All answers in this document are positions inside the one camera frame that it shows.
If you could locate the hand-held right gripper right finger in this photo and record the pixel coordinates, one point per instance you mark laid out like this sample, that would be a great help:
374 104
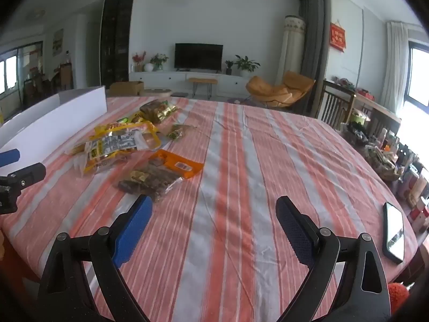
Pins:
295 231

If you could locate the small plant in black pot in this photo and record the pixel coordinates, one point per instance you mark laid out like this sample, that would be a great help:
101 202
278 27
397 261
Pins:
229 68

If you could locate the red wall hanging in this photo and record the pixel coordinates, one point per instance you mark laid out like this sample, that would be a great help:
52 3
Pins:
337 37

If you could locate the red flowers in vase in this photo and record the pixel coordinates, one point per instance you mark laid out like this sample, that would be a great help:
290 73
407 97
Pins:
138 58

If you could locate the glass balcony door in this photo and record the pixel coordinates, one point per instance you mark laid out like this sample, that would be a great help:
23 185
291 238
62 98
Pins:
18 70

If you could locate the cardboard box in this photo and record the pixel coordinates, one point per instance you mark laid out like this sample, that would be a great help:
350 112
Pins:
125 88

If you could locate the yellow clear snack packet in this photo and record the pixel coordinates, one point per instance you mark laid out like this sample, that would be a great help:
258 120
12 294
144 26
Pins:
147 130

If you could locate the black television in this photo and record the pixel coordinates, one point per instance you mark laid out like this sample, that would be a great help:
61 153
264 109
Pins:
198 56

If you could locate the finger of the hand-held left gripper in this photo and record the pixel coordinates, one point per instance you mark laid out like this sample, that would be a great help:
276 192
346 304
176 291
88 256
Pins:
30 172
9 157

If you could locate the grey curtain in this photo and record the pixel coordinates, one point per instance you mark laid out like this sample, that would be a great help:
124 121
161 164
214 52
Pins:
311 30

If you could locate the orange plush object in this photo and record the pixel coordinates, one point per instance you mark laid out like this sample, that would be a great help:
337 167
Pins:
398 297

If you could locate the brown gold snack packet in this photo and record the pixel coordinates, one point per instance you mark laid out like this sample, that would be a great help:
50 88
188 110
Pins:
157 110

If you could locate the round white vase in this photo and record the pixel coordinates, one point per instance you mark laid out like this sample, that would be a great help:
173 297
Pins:
148 67

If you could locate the large green potted plant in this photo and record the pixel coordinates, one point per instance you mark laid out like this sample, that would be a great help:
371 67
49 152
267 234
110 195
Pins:
246 64

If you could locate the black smartphone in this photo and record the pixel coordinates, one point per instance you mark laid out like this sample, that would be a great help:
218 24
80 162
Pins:
393 231

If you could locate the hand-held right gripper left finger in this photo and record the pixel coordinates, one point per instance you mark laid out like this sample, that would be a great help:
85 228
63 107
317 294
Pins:
132 231

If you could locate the covered standing air conditioner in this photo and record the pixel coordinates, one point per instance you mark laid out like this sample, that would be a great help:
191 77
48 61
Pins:
291 47

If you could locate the dark tall cabinet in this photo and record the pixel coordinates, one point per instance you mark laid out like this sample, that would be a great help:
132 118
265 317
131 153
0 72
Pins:
116 37

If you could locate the bright window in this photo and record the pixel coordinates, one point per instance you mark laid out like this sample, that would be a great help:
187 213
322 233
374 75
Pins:
419 73

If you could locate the flower bouquet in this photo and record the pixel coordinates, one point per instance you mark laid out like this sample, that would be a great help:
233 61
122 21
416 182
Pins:
159 59

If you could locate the dark wooden furniture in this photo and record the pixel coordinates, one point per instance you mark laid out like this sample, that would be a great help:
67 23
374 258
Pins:
47 85

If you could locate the framed wall picture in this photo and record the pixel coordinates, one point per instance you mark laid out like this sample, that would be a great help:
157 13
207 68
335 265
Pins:
58 42

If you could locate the green brown snack packet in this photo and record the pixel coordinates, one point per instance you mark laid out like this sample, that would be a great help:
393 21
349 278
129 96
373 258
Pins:
179 130

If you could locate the wooden stool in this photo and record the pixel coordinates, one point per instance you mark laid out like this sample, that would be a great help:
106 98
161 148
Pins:
202 81

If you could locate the orange lounge chair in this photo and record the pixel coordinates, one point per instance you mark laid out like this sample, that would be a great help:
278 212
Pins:
278 91

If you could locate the striped tablecloth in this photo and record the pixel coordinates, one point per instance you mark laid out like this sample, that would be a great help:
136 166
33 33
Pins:
241 191

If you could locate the white curtain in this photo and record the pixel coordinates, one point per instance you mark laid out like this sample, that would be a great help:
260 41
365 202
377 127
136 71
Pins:
395 67

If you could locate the white television cabinet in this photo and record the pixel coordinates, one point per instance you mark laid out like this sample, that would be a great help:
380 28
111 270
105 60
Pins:
174 77

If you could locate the large yellow snack packet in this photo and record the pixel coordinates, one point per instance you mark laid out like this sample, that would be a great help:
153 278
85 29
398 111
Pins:
110 147

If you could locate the orange snack packet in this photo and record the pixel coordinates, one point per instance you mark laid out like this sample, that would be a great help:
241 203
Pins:
174 164

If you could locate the round beige cushion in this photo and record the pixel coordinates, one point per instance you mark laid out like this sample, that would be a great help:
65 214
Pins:
155 92

